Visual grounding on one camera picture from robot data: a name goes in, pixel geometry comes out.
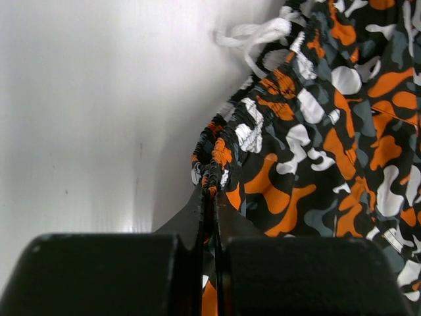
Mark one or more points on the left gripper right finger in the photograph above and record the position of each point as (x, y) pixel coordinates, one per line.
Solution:
(261, 275)

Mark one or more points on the orange camouflage shorts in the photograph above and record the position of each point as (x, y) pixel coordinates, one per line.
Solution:
(323, 138)

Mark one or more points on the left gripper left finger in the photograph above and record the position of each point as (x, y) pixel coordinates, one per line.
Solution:
(158, 273)

